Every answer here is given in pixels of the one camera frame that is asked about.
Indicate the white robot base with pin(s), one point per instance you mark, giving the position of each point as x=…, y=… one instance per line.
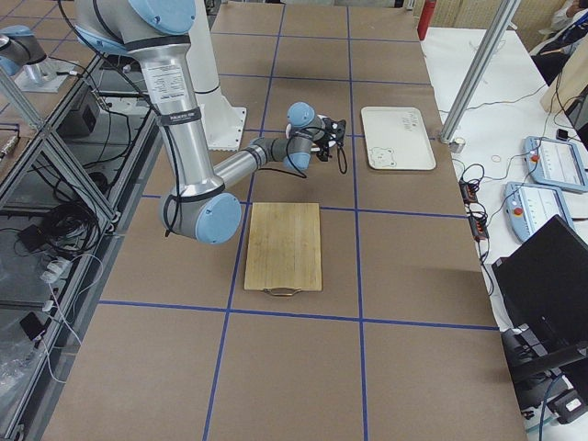
x=223, y=123

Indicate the blue teach pendant near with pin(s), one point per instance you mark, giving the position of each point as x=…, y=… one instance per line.
x=530, y=206

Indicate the blue teach pendant far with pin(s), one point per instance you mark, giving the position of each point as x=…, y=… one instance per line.
x=555, y=163

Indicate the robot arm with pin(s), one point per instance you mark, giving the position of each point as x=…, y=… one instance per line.
x=199, y=205
x=23, y=59

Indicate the metal cutting board handle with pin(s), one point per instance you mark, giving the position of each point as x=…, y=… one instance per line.
x=281, y=292

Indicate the orange power strip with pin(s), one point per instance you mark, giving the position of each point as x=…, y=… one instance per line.
x=477, y=214

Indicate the cream bear tray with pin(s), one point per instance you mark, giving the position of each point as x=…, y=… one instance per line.
x=396, y=139

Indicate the black laptop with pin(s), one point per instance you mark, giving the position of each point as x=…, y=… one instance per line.
x=544, y=283

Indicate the aluminium frame post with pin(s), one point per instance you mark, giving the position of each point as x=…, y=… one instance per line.
x=482, y=58

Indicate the bamboo cutting board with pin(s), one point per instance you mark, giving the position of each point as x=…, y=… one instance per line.
x=284, y=247

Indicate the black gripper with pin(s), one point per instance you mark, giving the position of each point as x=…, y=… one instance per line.
x=322, y=149

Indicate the red fire extinguisher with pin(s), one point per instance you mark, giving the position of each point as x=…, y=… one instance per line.
x=425, y=18

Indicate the black box device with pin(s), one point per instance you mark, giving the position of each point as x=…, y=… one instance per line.
x=81, y=119

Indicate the blue teach pendant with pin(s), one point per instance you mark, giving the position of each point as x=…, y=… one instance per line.
x=530, y=206
x=555, y=163

